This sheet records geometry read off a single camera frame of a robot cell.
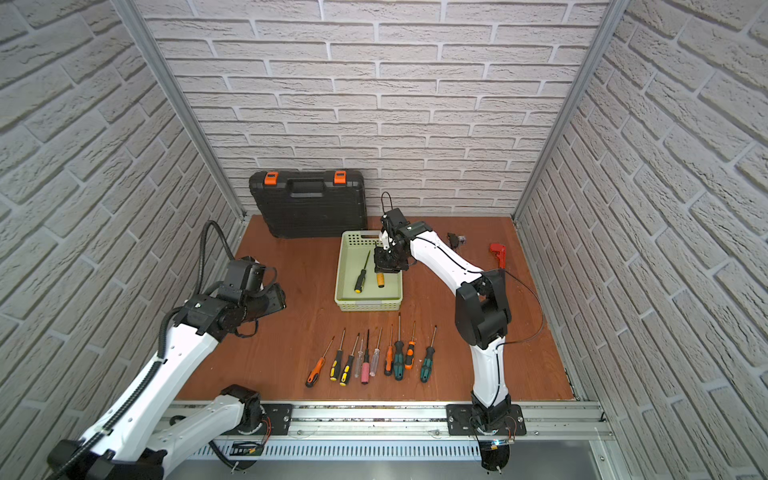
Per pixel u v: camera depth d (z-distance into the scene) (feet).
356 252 3.50
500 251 3.50
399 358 2.66
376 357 2.73
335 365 2.66
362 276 3.28
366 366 2.66
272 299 2.21
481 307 1.69
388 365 2.66
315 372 2.62
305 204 3.21
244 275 1.80
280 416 2.44
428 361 2.67
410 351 2.77
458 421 2.42
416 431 2.39
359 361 2.71
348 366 2.66
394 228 2.36
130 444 1.26
